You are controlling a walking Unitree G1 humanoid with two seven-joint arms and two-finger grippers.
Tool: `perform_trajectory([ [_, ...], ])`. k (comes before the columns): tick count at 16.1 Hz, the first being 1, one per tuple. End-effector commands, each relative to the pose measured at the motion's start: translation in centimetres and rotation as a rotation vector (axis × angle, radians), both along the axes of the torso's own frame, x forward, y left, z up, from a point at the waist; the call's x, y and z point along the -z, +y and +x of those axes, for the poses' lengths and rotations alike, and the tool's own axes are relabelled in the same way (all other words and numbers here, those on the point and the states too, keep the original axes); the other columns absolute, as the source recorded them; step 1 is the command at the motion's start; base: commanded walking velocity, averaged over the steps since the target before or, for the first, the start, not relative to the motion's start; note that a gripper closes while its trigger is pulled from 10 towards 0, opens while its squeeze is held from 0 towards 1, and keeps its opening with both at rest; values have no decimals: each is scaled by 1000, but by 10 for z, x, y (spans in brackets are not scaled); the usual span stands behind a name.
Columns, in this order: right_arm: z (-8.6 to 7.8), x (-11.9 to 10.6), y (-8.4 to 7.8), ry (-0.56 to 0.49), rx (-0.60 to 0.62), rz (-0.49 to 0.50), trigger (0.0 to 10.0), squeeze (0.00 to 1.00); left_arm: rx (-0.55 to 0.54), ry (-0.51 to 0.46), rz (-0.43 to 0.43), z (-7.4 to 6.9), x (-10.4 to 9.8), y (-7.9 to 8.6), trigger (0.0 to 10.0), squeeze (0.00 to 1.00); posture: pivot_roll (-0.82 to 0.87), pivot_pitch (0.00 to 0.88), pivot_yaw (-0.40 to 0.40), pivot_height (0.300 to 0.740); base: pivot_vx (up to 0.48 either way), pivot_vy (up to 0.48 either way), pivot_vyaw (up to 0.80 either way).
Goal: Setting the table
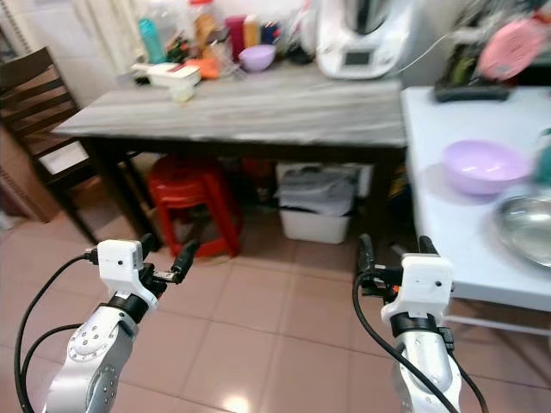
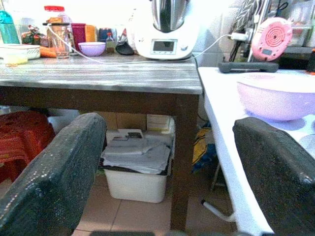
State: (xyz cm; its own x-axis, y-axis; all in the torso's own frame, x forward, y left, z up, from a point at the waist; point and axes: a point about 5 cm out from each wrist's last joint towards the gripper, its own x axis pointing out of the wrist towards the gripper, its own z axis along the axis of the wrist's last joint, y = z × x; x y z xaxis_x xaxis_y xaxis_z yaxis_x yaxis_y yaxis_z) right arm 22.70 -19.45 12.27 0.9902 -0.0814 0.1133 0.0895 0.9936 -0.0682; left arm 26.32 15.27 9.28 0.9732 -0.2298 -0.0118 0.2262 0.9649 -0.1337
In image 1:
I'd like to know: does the white table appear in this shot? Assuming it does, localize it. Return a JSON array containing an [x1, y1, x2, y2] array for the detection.
[[399, 85, 551, 338]]

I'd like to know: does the grey-topped dark wood table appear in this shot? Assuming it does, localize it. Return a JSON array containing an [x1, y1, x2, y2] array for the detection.
[[52, 64, 408, 261]]

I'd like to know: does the white plastic bin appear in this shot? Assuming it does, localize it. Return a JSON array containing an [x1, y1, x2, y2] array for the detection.
[[276, 162, 359, 245]]

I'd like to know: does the red plastic stool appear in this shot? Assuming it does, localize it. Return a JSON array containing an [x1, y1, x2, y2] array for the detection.
[[146, 156, 243, 260]]

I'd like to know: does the grey bin bag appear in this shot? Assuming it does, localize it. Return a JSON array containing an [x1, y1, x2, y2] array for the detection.
[[279, 166, 356, 217]]

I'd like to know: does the large purple plastic bowl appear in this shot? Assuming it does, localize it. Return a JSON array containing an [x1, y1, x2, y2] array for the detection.
[[442, 139, 534, 198]]

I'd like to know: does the steel bowl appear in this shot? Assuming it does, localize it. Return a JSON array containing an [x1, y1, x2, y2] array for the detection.
[[494, 194, 551, 268]]

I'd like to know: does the white chair seat cushion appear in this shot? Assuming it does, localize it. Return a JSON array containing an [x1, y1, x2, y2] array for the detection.
[[38, 139, 92, 176]]

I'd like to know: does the small pale cup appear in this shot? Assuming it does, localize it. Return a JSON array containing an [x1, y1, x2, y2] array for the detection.
[[172, 83, 196, 107]]

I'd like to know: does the black dish rack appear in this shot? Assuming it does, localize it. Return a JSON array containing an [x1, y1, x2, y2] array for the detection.
[[432, 21, 515, 103]]

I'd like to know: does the white box with red label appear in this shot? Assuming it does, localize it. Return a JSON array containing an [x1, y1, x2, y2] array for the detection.
[[145, 64, 201, 90]]

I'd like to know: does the dark wooden chair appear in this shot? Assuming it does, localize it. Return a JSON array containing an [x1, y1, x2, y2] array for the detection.
[[0, 47, 101, 247]]

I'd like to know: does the orange packet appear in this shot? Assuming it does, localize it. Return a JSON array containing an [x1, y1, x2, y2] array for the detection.
[[187, 58, 221, 81]]

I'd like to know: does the teal bottle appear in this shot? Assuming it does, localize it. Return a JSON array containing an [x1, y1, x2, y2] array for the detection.
[[137, 16, 165, 65]]

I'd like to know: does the small purple bowl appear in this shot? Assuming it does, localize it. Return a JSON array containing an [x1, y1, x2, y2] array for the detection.
[[238, 45, 278, 74]]

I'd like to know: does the white kitchen machine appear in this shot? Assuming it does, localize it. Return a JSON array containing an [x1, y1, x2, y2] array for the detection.
[[315, 0, 413, 81]]

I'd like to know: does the pink round lid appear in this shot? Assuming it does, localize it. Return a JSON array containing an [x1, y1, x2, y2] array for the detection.
[[477, 16, 551, 83]]

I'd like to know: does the orange-capped sauce bottle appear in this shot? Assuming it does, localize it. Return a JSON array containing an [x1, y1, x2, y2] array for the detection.
[[189, 0, 220, 58]]

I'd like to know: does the red container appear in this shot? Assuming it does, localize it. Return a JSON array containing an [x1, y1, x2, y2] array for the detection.
[[223, 15, 247, 60]]

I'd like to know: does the yellow bottle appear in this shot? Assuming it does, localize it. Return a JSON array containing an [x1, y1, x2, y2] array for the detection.
[[243, 14, 262, 49]]

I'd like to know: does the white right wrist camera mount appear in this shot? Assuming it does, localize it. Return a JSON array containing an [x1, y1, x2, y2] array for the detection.
[[381, 254, 455, 326]]

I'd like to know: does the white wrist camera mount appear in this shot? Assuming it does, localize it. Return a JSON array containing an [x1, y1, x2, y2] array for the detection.
[[381, 254, 455, 326], [96, 239, 160, 300]]

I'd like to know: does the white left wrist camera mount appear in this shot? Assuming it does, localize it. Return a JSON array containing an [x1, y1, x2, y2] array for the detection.
[[96, 239, 160, 300]]

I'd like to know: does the long black left arm cable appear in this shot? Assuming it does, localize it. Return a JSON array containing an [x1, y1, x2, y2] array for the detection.
[[12, 249, 101, 413]]

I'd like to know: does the short black left arm cable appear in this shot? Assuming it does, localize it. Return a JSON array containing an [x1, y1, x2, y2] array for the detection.
[[21, 322, 84, 390]]

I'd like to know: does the white power cable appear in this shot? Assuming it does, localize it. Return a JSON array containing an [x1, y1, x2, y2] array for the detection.
[[396, 32, 454, 79]]

